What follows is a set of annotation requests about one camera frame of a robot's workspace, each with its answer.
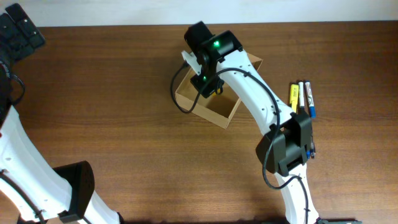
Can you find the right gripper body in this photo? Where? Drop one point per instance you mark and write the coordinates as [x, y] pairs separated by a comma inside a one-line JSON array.
[[199, 81]]

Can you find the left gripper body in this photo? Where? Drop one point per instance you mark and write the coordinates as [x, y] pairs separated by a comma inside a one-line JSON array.
[[14, 44]]

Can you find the brown cardboard box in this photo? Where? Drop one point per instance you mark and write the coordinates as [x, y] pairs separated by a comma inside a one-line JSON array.
[[218, 109]]

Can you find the yellow highlighter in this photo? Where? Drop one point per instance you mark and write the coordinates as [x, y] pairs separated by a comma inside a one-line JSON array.
[[294, 97]]

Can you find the white marker black cap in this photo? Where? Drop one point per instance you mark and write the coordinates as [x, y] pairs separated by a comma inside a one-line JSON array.
[[301, 95]]

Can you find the white marker blue cap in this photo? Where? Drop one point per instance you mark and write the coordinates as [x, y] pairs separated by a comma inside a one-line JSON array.
[[311, 104]]

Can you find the black pen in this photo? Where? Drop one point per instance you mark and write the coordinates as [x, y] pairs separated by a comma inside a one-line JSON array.
[[313, 149]]

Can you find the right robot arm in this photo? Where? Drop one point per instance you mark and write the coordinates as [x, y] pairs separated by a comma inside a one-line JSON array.
[[286, 135]]

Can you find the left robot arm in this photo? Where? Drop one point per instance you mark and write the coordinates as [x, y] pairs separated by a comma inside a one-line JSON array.
[[39, 191]]

